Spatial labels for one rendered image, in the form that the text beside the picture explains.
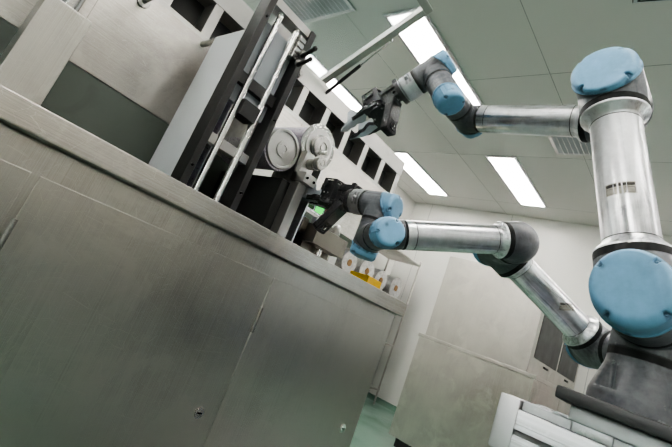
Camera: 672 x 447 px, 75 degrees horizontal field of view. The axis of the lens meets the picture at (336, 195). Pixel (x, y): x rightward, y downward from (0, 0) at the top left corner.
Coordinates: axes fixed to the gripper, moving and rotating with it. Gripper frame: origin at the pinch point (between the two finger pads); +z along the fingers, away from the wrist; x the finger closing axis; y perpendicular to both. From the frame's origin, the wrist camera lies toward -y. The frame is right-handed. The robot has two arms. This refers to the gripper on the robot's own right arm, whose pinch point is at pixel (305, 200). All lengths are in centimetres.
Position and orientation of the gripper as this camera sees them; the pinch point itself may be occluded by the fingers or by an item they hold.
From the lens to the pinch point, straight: 142.0
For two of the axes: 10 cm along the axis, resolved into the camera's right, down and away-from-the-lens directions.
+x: -5.9, -4.3, -6.9
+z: -7.3, -1.0, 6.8
